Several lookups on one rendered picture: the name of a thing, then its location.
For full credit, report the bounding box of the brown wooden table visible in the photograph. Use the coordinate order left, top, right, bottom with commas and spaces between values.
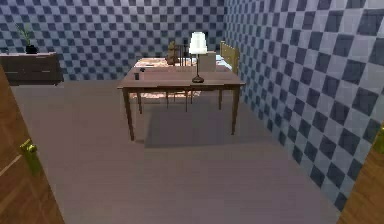
117, 65, 246, 142

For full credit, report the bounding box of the beige box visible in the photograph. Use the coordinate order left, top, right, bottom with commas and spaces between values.
198, 51, 218, 73

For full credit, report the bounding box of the dark wooden chair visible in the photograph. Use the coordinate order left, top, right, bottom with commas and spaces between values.
165, 43, 195, 113

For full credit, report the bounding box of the brown teddy bear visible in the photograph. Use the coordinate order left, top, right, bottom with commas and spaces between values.
165, 40, 180, 66

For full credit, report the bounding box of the white shade table lamp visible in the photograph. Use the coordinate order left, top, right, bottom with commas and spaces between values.
188, 31, 208, 84

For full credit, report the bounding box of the bed with wooden headboard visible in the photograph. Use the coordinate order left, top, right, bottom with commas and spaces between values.
129, 40, 241, 100

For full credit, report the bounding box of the dark wooden sideboard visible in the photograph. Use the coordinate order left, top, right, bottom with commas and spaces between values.
0, 51, 65, 87

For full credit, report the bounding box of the green plant in black pot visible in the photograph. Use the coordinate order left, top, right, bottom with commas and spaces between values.
15, 23, 39, 55

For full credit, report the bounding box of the brown wooden room door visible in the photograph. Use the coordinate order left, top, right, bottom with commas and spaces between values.
335, 121, 384, 224
0, 65, 66, 224

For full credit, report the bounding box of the brass door handle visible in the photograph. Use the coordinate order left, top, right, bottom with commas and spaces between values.
18, 138, 42, 176
372, 125, 384, 155

